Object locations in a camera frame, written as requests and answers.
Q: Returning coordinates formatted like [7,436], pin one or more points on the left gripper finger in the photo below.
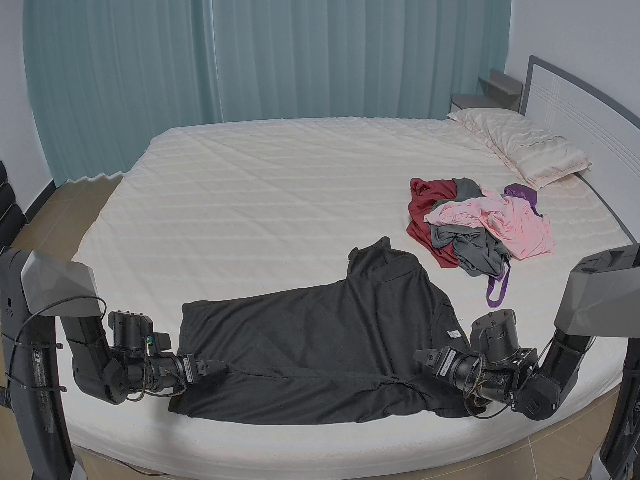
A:
[210,367]

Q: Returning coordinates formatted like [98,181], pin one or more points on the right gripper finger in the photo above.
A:
[427,359]

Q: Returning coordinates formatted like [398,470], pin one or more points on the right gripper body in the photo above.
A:
[457,368]

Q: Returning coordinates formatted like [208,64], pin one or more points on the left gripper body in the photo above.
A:
[170,372]

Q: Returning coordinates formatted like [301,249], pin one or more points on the black T-shirt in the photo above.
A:
[310,348]

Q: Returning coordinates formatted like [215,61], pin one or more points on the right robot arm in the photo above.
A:
[595,293]

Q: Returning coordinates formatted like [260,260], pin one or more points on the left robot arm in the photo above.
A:
[55,278]

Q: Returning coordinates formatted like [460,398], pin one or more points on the bed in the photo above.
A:
[250,193]

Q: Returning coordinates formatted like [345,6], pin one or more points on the grey garment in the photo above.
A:
[470,250]

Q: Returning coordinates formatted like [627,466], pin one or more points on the pink garment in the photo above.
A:
[520,228]

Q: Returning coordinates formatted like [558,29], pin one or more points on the dark red garment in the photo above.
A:
[425,198]

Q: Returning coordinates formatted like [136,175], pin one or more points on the purple garment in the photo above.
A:
[520,193]

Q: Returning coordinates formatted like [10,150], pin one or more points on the black chest of drawers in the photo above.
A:
[10,208]

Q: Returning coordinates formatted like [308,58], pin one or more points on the cream pillow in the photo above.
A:
[525,143]

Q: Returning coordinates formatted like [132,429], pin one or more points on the grey bedside table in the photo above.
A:
[500,85]

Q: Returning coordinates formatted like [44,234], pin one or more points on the blue-green curtain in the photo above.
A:
[350,38]
[125,68]

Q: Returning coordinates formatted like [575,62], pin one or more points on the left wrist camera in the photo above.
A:
[160,343]

